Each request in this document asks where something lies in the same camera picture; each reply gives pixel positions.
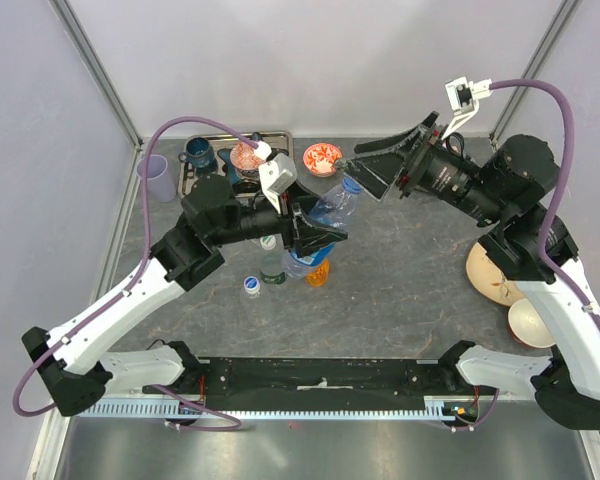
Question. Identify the lilac plastic cup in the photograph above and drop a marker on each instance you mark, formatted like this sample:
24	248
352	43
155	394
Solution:
160	182

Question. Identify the beige bird plate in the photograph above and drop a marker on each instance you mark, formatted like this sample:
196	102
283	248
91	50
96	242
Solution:
488	280

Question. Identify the orange floral bowl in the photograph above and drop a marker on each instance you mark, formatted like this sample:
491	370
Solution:
319	159

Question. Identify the white bowl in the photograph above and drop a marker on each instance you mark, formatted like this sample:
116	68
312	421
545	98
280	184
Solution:
527	327

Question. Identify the green label clear bottle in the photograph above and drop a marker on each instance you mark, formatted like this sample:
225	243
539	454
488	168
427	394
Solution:
271	269

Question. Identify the blue label water bottle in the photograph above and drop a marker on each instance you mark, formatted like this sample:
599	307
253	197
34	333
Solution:
336	208

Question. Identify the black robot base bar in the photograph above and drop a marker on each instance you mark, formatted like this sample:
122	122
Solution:
321	385

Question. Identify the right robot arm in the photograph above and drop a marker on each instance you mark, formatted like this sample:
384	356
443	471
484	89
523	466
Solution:
531	246

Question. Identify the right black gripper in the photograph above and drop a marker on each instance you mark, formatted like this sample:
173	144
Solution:
379	172

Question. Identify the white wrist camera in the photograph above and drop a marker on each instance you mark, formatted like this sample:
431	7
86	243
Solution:
276	176
464	97

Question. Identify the red patterned bowl on star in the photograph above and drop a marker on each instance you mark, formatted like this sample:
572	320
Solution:
245	161

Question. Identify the blue bottle cap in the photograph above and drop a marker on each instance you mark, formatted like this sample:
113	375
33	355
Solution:
351	186

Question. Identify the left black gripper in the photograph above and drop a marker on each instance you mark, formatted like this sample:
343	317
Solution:
307	237

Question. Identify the white slotted cable duct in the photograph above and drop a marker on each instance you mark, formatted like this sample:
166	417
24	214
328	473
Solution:
160	407

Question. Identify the blue star-shaped dish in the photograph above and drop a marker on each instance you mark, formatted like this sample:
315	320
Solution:
240	186

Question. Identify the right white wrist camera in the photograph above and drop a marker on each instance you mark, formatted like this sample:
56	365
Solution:
464	97

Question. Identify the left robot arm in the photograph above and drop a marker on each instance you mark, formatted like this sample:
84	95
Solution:
75	360

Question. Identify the dark blue mug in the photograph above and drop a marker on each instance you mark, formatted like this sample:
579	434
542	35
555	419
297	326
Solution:
199	153

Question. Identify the clear bottle blue-white cap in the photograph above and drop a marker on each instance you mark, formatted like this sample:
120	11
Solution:
254	294

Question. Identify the orange juice bottle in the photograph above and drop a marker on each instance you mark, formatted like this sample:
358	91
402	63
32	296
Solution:
320	275

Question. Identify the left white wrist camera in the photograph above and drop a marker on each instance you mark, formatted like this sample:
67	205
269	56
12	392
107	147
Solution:
276	176

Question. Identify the metal tray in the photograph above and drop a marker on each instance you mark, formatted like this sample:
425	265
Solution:
187	179

